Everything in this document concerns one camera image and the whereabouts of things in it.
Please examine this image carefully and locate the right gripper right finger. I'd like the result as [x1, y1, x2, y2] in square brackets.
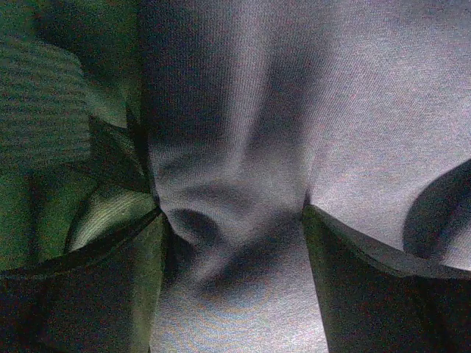
[302, 206, 470, 352]

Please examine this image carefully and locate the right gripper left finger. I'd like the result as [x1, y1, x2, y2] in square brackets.
[1, 209, 164, 352]

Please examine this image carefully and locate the pink and teal kids suitcase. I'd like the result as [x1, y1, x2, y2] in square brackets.
[1, 1, 155, 271]

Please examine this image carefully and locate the grey garment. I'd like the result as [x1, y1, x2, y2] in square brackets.
[139, 1, 470, 352]

